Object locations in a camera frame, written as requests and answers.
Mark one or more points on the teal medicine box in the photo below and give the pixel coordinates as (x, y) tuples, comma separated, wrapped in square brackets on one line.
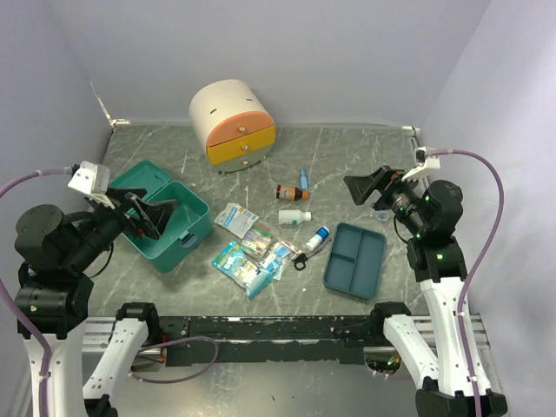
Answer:
[(188, 225)]

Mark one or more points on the blue plastic vial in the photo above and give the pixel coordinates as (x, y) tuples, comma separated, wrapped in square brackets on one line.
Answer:
[(303, 179)]

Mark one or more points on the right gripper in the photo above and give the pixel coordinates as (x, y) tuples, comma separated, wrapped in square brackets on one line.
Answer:
[(360, 187)]

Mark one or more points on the blue divided tray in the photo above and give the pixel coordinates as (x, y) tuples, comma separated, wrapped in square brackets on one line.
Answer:
[(355, 261)]

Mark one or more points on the black clip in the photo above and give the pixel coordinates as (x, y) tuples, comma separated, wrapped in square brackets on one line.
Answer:
[(300, 262)]

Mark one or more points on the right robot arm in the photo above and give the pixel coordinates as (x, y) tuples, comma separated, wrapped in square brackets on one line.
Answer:
[(449, 376)]

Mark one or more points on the white blue gauze packet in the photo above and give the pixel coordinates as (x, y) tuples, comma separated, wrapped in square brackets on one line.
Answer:
[(236, 219)]

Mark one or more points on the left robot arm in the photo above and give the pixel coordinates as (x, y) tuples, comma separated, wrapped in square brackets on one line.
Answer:
[(51, 304)]

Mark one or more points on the blue cotton ball bag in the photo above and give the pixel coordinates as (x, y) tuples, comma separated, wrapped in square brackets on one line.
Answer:
[(234, 263)]

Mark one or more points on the small clear measuring cup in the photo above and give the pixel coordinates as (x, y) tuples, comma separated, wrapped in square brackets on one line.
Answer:
[(382, 215)]

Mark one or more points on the elastic bandage roll in bag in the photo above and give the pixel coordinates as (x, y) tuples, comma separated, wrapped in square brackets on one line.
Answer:
[(318, 241)]

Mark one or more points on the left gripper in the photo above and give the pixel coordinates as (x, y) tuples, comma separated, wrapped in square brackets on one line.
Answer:
[(153, 215)]

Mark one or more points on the cotton swab packet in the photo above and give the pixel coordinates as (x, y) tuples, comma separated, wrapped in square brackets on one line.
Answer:
[(259, 239)]

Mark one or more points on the brown bottle orange cap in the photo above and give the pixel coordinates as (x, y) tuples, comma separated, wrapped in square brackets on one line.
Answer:
[(289, 193)]

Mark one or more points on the round mini drawer cabinet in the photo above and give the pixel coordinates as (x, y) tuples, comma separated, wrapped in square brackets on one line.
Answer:
[(234, 129)]

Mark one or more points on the small blue white packets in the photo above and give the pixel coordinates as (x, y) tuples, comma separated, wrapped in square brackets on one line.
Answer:
[(275, 260)]

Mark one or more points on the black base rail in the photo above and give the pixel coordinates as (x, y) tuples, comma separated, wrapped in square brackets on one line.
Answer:
[(347, 339)]

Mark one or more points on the white plastic bottle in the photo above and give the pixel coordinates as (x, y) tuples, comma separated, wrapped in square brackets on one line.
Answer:
[(293, 216)]

